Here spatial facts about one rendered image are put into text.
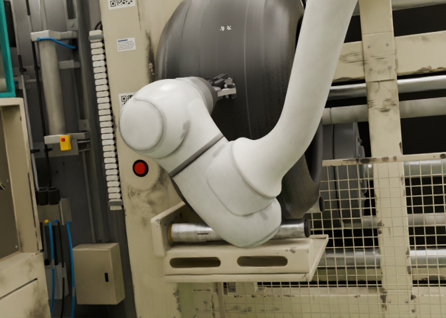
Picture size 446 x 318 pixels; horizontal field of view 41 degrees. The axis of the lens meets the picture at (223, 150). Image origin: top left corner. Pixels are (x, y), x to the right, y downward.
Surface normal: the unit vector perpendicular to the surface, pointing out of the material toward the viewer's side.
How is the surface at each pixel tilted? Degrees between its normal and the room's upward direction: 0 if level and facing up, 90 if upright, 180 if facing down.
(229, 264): 90
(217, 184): 91
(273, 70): 79
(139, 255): 90
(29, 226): 90
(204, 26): 52
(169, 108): 64
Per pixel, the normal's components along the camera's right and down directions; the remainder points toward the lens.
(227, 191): -0.26, 0.21
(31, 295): 0.96, -0.07
